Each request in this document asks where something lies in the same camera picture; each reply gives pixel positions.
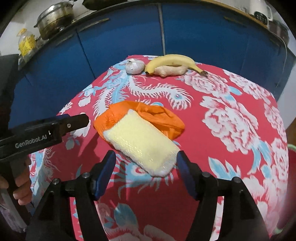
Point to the white electric kettle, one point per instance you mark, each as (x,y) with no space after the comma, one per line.
(261,11)

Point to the orange plastic bag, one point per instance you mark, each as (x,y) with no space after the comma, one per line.
(160,117)

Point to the cream yellow sponge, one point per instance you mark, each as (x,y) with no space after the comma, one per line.
(143,143)

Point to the blue kitchen cabinets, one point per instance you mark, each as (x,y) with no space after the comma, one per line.
(206,32)

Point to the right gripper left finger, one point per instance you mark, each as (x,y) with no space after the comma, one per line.
(52,219)

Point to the large steel stockpot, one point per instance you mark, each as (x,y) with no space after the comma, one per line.
(54,19)

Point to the dark rice cooker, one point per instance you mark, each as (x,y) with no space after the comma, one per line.
(279,29)

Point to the ginger root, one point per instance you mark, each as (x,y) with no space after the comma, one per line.
(164,71)

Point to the red green plastic basin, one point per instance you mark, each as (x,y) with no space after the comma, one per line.
(287,215)

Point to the red floral tablecloth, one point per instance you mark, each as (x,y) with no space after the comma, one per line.
(232,128)

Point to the yellow banana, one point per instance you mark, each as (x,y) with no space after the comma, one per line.
(173,60)

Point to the yellow labelled plastic jar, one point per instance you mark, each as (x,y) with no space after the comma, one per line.
(26,44)

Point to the black wok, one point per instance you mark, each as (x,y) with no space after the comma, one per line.
(96,5)

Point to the white garlic bulb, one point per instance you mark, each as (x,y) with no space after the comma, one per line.
(134,66)

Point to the person's left hand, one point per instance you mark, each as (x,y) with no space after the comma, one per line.
(23,194)

